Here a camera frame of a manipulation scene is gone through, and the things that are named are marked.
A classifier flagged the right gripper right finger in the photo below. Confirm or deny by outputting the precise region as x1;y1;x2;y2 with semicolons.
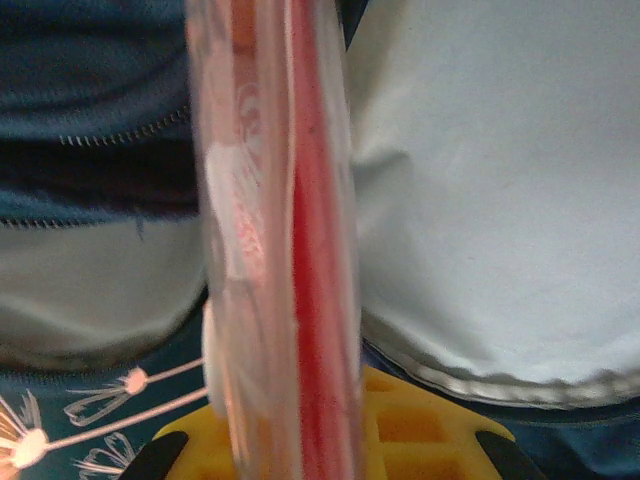
359;367;549;480

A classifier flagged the navy blue backpack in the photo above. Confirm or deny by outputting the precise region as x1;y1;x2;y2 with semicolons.
0;0;640;480

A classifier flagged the red book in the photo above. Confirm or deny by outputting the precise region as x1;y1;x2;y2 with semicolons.
184;0;366;480

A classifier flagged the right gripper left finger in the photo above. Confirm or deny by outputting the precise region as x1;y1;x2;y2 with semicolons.
124;404;236;480

